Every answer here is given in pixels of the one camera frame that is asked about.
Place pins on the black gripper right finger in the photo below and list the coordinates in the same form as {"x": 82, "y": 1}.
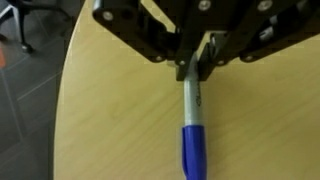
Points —
{"x": 262, "y": 29}

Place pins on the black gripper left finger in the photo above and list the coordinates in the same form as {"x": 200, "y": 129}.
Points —
{"x": 133, "y": 24}

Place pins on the blue capped marker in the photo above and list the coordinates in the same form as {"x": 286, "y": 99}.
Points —
{"x": 194, "y": 160}

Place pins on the black office chair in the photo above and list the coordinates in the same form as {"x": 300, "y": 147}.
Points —
{"x": 18, "y": 9}

